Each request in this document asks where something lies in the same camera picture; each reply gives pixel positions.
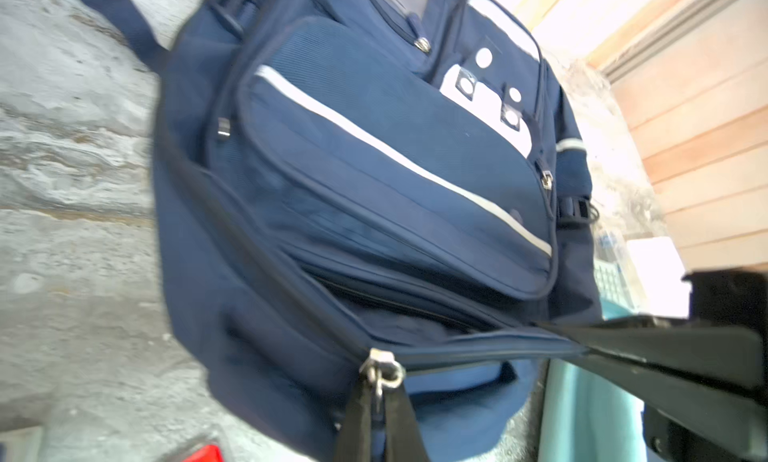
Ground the light blue pencil pouch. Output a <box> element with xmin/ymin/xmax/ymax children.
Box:
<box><xmin>536</xmin><ymin>299</ymin><xmax>649</xmax><ymax>462</ymax></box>

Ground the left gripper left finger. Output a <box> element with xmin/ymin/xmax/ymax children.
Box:
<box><xmin>333</xmin><ymin>379</ymin><xmax>429</xmax><ymax>462</ymax></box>

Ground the white book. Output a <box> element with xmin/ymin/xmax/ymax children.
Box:
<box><xmin>626</xmin><ymin>236</ymin><xmax>691</xmax><ymax>319</ymax></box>

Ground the red rectangular box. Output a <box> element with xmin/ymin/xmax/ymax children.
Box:
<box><xmin>180</xmin><ymin>443</ymin><xmax>224</xmax><ymax>462</ymax></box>

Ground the light green calculator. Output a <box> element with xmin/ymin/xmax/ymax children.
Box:
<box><xmin>592</xmin><ymin>222</ymin><xmax>647</xmax><ymax>313</ymax></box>

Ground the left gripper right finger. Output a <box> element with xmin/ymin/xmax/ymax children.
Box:
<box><xmin>544</xmin><ymin>316</ymin><xmax>767</xmax><ymax>461</ymax></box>

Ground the navy blue student backpack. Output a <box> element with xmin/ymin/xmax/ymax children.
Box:
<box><xmin>80</xmin><ymin>0</ymin><xmax>602</xmax><ymax>461</ymax></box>

